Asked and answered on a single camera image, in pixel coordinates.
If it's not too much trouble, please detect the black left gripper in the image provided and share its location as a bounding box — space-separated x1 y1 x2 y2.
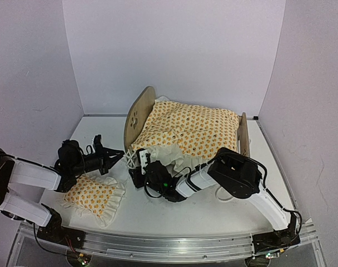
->
69 144 124 176

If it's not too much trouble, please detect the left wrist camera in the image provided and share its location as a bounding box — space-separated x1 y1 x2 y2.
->
92 134 103 154

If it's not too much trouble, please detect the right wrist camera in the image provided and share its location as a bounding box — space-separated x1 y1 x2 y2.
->
136 149 151 175

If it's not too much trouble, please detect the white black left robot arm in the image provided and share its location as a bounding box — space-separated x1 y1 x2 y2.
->
0 135 125 249

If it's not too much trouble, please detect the duck print small pillow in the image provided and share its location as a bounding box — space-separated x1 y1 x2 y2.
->
57 175 126 228

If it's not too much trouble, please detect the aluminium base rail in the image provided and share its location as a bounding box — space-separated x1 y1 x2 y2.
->
7 214 325 267

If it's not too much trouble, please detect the duck print mattress cushion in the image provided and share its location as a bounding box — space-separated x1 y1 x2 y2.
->
121 96 241 201

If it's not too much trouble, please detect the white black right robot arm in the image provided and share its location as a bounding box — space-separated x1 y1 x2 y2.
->
129 147 302 255

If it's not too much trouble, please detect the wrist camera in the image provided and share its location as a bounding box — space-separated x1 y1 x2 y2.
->
136 149 151 175
92 134 103 154

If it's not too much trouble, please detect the wooden striped pet bed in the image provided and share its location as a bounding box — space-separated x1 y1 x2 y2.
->
124 86 250 169

